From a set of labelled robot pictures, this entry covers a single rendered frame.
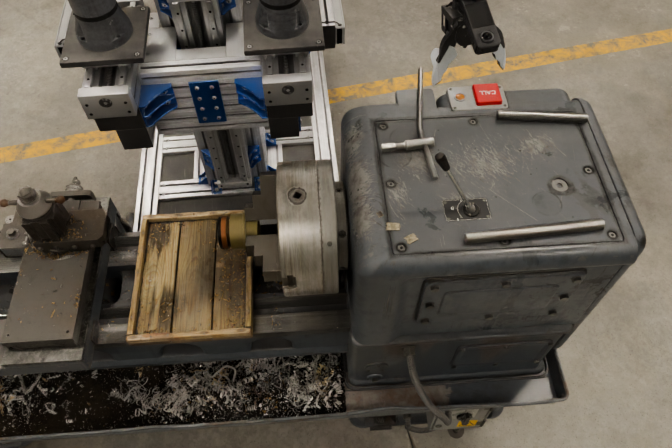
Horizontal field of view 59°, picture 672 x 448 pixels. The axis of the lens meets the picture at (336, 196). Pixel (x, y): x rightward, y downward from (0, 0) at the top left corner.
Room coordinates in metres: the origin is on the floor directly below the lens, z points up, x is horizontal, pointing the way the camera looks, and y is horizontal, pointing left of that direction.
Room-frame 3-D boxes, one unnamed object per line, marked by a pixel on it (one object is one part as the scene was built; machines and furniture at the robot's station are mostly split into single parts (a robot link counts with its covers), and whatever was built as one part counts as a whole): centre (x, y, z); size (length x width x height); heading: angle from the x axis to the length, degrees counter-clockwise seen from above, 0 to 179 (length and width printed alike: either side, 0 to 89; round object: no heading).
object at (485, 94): (1.00, -0.35, 1.26); 0.06 x 0.06 x 0.02; 4
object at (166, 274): (0.72, 0.37, 0.89); 0.36 x 0.30 x 0.04; 4
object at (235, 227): (0.73, 0.23, 1.08); 0.09 x 0.09 x 0.09; 4
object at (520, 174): (0.79, -0.32, 1.06); 0.59 x 0.48 x 0.39; 94
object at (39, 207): (0.78, 0.70, 1.13); 0.08 x 0.08 x 0.03
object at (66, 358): (0.70, 0.75, 0.90); 0.47 x 0.30 x 0.06; 4
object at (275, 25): (1.38, 0.15, 1.21); 0.15 x 0.15 x 0.10
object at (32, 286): (0.72, 0.70, 0.95); 0.43 x 0.17 x 0.05; 4
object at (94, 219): (0.78, 0.68, 0.99); 0.20 x 0.10 x 0.05; 94
